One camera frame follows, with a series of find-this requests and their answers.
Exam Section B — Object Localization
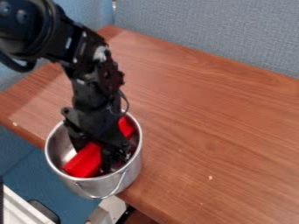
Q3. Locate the grey metal table frame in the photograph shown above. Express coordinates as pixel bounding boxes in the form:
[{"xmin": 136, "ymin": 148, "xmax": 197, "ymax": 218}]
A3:
[{"xmin": 84, "ymin": 196, "xmax": 135, "ymax": 224}]

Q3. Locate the metal pot with handle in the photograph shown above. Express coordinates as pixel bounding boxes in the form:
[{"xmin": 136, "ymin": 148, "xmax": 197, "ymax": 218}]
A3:
[{"xmin": 44, "ymin": 113, "xmax": 143, "ymax": 200}]

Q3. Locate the black object under table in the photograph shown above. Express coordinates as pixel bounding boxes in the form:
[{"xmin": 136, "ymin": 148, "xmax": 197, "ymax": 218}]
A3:
[{"xmin": 28, "ymin": 199, "xmax": 61, "ymax": 224}]

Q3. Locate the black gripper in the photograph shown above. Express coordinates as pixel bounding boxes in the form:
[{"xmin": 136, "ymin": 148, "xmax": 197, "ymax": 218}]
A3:
[{"xmin": 60, "ymin": 67, "xmax": 131, "ymax": 174}]

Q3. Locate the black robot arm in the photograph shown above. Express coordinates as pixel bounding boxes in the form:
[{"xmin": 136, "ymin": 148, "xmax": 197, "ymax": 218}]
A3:
[{"xmin": 0, "ymin": 0, "xmax": 131, "ymax": 173}]

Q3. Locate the red plastic block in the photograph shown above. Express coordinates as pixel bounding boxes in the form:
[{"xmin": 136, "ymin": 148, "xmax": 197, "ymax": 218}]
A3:
[{"xmin": 63, "ymin": 116, "xmax": 136, "ymax": 179}]

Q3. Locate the white appliance at bottom left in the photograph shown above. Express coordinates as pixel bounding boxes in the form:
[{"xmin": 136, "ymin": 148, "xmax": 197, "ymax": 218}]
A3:
[{"xmin": 4, "ymin": 185, "xmax": 49, "ymax": 224}]

